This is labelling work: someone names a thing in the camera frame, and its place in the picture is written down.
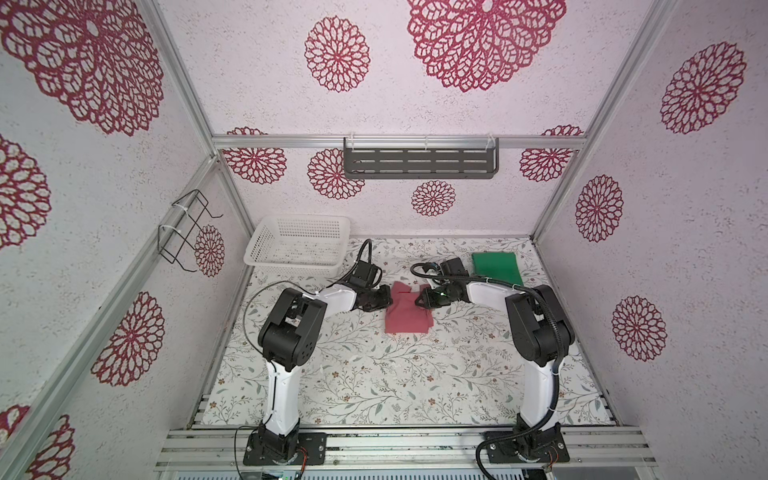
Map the pink red tank top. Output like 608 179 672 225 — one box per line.
385 281 434 334

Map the green tank top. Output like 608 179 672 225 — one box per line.
472 252 524 285

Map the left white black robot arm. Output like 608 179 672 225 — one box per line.
258 261 392 440

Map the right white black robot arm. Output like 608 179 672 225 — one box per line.
410 258 576 433

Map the white plastic laundry basket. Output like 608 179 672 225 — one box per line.
243 215 351 278

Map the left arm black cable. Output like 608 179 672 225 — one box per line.
232 238 374 480

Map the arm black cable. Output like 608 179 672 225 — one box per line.
409 261 566 480
232 238 374 480

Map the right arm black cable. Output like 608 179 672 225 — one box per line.
409 261 566 480

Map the dark grey wall shelf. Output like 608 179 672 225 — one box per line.
342 138 500 180

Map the aluminium front rail frame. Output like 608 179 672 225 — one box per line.
152 426 660 479

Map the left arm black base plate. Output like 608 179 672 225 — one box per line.
242 431 328 467

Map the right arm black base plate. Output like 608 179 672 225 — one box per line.
483 423 571 464

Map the black wire wall rack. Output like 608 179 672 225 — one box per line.
155 189 222 273

